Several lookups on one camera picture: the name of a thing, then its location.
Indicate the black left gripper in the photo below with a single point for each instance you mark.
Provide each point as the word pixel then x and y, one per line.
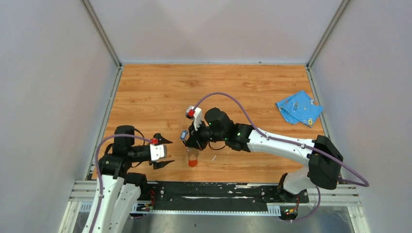
pixel 161 140

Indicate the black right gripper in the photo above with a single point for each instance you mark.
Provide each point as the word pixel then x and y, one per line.
pixel 195 140

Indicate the keyring holder with red handle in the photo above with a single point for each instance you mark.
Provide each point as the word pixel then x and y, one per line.
pixel 192 157

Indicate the blue tag key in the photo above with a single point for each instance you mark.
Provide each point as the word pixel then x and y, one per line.
pixel 183 135

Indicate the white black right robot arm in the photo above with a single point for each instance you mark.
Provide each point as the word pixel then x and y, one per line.
pixel 320 158

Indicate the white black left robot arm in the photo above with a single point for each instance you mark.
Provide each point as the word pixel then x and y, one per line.
pixel 117 189

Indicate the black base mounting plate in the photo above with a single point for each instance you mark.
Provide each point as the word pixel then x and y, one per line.
pixel 205 196

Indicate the blue patterned cloth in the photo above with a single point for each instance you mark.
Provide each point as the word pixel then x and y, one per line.
pixel 300 108

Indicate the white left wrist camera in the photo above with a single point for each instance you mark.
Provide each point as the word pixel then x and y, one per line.
pixel 157 152

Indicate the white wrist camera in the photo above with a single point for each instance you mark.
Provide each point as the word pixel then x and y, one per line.
pixel 195 114
pixel 157 152

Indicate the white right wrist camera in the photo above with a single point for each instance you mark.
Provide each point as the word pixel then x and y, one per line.
pixel 195 114

